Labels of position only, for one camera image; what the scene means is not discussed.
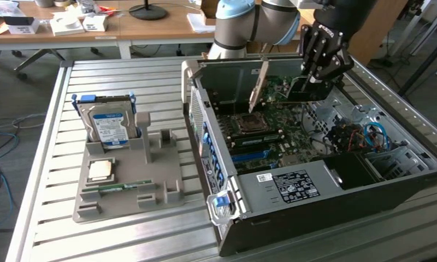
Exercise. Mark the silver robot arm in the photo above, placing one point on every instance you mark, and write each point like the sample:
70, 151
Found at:
237, 30

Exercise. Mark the hard disk in blue caddy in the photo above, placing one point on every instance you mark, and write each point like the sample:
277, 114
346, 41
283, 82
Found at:
110, 125

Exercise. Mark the green motherboard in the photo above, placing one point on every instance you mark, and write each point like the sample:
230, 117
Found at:
295, 136

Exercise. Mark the clear plastic bag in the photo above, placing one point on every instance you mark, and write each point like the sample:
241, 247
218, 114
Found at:
3, 8

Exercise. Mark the grey power supply unit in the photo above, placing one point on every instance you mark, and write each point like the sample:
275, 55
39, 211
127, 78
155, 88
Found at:
270, 191

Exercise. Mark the green RAM stick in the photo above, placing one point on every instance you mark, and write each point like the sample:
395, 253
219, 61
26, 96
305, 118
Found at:
257, 140
117, 187

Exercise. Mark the white flat box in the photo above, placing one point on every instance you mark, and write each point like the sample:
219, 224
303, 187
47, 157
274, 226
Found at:
63, 31

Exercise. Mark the white tape roll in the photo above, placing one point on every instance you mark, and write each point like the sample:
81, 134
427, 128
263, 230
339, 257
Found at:
78, 25

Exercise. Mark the grey chipset heatsink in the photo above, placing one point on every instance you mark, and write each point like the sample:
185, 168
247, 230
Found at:
291, 161

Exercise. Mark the wooden cabinet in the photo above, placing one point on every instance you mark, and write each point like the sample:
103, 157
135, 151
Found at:
379, 32

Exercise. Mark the brown cardboard box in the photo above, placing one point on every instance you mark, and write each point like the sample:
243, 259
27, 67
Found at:
207, 9

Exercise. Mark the green graphics card black shroud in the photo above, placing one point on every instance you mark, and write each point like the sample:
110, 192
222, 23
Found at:
310, 94

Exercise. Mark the metal CPU socket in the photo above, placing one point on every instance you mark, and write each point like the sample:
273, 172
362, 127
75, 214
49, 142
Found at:
251, 124

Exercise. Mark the wooden desk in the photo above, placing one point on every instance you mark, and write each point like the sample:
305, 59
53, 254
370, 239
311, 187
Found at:
41, 38
161, 27

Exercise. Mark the open black PC case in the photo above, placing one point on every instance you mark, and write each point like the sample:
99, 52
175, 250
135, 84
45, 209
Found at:
314, 226

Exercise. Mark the blue case latch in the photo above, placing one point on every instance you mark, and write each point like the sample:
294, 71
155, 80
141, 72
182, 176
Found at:
219, 202

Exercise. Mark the square CPU chip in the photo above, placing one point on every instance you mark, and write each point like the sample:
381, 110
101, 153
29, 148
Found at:
101, 170

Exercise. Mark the dark metal table leg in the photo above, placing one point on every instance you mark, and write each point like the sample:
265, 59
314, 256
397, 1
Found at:
426, 62

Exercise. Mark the white paper stack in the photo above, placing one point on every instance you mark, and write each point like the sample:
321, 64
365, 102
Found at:
201, 24

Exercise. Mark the grey cup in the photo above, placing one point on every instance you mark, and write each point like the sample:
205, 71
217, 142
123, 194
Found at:
43, 3

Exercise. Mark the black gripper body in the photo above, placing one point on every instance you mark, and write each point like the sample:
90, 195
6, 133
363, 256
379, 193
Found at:
345, 19

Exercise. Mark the black round lamp base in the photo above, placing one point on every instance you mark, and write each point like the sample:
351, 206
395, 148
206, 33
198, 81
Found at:
147, 13

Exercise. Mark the white box with black lid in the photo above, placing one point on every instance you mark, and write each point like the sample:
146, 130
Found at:
23, 28

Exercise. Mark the small white box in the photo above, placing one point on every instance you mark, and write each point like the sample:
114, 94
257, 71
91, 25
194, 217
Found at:
95, 24

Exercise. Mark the grey plastic parts rack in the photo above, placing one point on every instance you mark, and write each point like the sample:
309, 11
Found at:
131, 166

